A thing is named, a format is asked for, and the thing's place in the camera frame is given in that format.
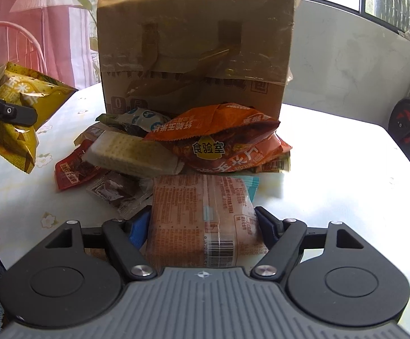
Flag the white blue-dotted packet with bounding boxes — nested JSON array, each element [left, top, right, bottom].
[[115, 108, 172, 135]]

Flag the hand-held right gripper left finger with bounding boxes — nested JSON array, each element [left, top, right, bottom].
[[44, 210, 157, 279]]

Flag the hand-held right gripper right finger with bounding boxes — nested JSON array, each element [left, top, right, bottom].
[[250, 206, 365, 279]]

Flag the brown cardboard box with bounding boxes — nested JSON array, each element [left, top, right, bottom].
[[97, 0, 303, 118]]

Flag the dark green packet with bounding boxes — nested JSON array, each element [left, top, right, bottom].
[[95, 112, 149, 138]]

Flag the red snack packet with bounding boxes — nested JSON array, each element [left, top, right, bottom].
[[54, 139, 108, 192]]

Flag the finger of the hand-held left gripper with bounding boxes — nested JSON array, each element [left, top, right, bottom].
[[0, 90, 38, 126]]

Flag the yellow snack bag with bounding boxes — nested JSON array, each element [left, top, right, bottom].
[[0, 62, 79, 174]]

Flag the orange clear bread packet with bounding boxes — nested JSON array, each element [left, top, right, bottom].
[[145, 174, 271, 270]]

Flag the clear packet of brown snack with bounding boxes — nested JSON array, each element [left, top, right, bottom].
[[86, 170, 153, 220]]

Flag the orange snack bag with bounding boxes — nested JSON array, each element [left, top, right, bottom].
[[143, 103, 282, 142], [171, 127, 293, 176]]

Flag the cream cracker packet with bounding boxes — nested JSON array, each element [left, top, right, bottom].
[[83, 130, 185, 179]]

